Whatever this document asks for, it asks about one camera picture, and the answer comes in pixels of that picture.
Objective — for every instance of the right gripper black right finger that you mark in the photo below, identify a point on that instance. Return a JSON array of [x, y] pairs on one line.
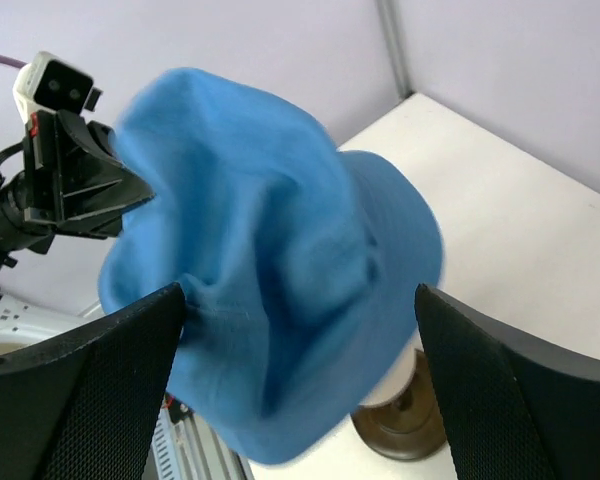
[[514, 406]]

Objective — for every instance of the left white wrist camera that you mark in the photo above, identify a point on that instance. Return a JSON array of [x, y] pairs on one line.
[[50, 84]]

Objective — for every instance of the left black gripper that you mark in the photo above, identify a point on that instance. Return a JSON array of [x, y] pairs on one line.
[[43, 201]]

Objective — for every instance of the right aluminium corner post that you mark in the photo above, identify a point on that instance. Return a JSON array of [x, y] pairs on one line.
[[392, 30]]

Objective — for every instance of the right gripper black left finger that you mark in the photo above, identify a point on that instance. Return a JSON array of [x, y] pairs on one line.
[[84, 404]]

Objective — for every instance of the cream mannequin head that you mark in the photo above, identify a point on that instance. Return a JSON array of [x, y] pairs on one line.
[[410, 427]]

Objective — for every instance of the aluminium mounting rail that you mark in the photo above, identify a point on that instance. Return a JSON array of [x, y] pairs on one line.
[[184, 447]]

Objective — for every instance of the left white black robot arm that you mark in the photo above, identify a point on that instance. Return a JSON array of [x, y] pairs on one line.
[[22, 322]]

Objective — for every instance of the blue bucket hat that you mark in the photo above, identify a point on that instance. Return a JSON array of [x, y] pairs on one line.
[[298, 261]]

